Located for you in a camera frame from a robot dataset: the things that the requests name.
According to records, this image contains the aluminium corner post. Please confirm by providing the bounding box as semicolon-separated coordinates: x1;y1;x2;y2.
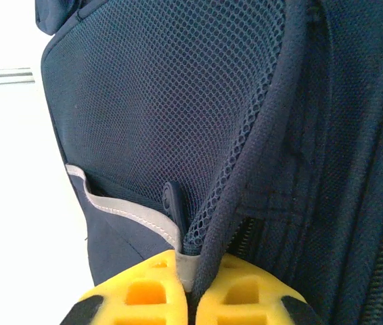
0;67;36;86

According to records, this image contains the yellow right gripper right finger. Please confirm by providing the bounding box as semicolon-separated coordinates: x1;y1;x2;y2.
195;253;321;325

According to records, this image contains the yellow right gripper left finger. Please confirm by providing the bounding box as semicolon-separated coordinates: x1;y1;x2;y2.
59;250;189;325

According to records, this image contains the navy blue backpack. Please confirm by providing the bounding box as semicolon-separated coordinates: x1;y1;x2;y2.
34;0;383;325

